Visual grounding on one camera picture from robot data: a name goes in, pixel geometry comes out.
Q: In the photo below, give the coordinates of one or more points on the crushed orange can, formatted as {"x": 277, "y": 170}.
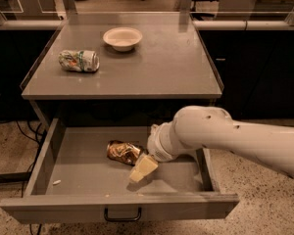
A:
{"x": 124, "y": 152}

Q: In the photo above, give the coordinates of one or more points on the white paper bowl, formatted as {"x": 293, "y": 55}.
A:
{"x": 122, "y": 39}

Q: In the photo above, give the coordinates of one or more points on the glass partition with rail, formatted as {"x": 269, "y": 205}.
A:
{"x": 70, "y": 15}

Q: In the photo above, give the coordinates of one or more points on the grey open drawer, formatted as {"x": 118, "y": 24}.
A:
{"x": 90, "y": 182}

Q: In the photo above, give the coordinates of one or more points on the grey cabinet counter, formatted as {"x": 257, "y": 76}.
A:
{"x": 169, "y": 63}

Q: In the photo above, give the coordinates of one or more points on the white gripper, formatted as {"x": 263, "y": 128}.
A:
{"x": 154, "y": 145}

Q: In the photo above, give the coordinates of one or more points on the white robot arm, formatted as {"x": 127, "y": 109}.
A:
{"x": 196, "y": 127}

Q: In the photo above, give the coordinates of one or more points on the black drawer handle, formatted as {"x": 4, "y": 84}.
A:
{"x": 122, "y": 216}

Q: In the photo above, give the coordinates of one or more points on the crushed green white can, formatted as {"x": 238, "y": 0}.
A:
{"x": 79, "y": 60}

